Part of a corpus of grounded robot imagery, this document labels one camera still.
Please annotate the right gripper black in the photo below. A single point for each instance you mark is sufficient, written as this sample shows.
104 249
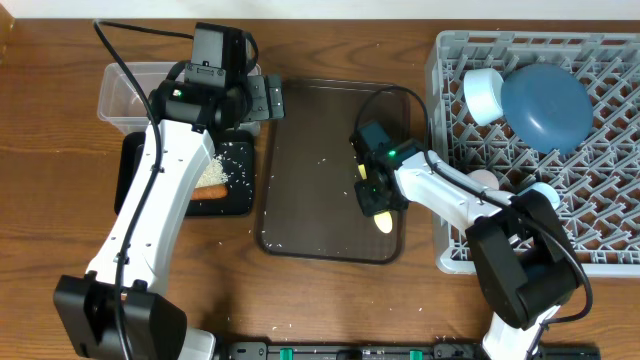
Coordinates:
362 189

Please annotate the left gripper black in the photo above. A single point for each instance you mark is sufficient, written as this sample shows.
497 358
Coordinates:
262 109

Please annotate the yellow plastic spoon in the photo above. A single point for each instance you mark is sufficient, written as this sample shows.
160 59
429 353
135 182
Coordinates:
384 220

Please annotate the orange carrot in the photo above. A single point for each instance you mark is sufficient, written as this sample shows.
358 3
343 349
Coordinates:
209 192

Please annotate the pink cup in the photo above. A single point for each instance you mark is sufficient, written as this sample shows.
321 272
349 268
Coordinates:
485 177

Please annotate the light blue bowl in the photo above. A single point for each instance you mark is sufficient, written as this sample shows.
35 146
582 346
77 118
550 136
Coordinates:
482 92

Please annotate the light blue cup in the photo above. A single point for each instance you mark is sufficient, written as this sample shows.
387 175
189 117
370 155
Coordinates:
545 189

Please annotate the dark blue plate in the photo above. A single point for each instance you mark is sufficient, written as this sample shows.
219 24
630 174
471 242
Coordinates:
547 108

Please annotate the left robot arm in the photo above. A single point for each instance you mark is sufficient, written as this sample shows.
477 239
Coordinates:
118 309

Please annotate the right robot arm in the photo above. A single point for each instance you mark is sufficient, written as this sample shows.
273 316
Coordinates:
522 258

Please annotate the clear plastic waste bin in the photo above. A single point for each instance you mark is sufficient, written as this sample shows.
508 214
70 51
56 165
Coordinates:
120 105

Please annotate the grey dishwasher rack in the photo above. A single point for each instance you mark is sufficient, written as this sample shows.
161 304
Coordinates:
598 183

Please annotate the black rectangular tray bin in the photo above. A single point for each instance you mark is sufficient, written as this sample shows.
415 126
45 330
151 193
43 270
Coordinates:
237 150

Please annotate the brown serving tray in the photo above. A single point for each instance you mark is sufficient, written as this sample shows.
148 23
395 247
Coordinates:
309 208

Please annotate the spilled white rice pile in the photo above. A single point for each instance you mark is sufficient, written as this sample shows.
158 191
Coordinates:
214 174

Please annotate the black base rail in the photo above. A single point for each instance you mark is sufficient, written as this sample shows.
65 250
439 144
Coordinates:
255 350

